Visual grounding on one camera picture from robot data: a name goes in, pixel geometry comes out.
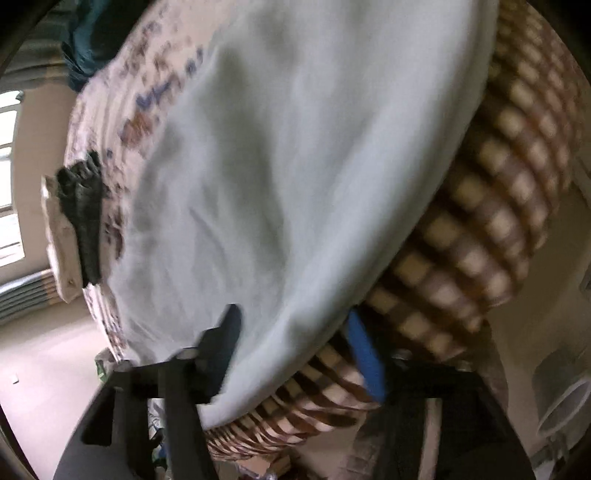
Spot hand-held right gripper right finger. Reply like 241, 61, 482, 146
347, 309, 536, 480

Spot wall radiator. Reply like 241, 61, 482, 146
0, 269, 63, 324

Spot striped curtain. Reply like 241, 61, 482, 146
0, 25, 70, 86

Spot floral printed bedsheet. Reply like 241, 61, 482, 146
67, 4, 222, 365

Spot light mint green pants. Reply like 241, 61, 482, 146
99, 0, 499, 428

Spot dark teal cloth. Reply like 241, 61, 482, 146
60, 0, 123, 93

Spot brown checkered blanket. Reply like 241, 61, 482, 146
203, 0, 587, 462

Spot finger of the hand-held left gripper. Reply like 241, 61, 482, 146
57, 151, 105, 285

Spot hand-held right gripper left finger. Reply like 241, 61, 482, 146
53, 304, 243, 480

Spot window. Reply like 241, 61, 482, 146
0, 90, 25, 266

